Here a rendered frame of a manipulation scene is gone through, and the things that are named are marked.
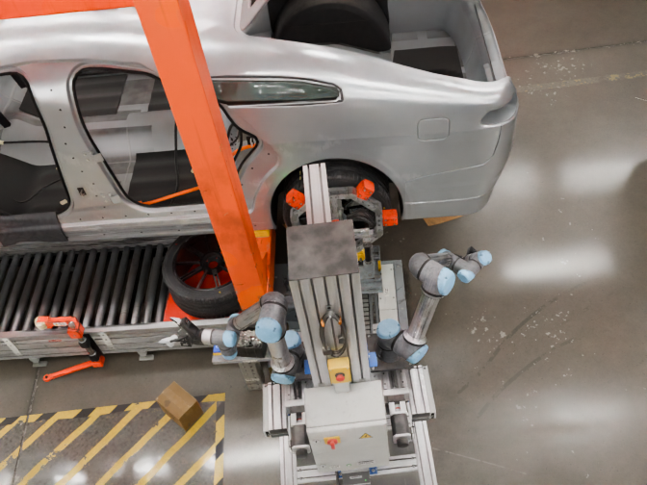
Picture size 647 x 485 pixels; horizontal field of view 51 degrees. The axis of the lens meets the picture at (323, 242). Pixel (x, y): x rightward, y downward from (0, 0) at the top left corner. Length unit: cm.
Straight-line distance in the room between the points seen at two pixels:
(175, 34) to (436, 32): 302
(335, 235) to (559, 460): 232
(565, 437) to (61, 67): 347
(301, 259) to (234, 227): 106
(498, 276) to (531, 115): 173
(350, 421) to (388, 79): 170
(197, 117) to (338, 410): 137
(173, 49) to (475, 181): 199
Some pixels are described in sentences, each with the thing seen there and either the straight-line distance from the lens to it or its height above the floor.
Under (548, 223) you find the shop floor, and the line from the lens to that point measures 522.
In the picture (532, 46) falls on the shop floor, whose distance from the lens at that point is 684.
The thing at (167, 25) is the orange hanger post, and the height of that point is 255.
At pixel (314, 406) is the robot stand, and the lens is 297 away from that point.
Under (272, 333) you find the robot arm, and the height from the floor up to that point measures 142.
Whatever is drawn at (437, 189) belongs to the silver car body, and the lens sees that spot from 399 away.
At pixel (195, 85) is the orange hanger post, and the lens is 281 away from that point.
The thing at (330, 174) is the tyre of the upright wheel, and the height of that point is 118.
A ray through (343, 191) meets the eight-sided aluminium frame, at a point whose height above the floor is 110.
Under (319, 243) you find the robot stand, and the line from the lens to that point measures 242.
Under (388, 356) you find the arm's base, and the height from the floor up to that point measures 87.
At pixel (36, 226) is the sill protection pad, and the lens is 453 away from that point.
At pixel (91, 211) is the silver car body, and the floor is 101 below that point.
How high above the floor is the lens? 390
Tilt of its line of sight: 51 degrees down
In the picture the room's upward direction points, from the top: 9 degrees counter-clockwise
